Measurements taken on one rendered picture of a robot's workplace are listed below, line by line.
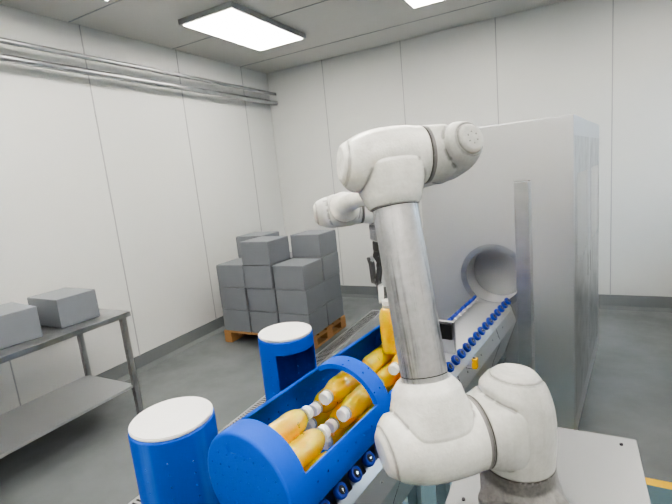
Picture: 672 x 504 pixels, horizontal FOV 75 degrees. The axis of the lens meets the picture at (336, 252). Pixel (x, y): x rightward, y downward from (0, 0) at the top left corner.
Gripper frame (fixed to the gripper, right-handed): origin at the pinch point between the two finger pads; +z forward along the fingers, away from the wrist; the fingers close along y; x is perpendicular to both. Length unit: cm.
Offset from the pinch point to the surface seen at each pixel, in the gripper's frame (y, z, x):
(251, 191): 382, -35, -313
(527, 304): -35, 19, -64
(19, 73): 348, -152, -34
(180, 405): 60, 32, 51
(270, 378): 75, 52, -9
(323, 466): -15, 24, 63
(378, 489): -14, 49, 38
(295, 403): 13, 26, 41
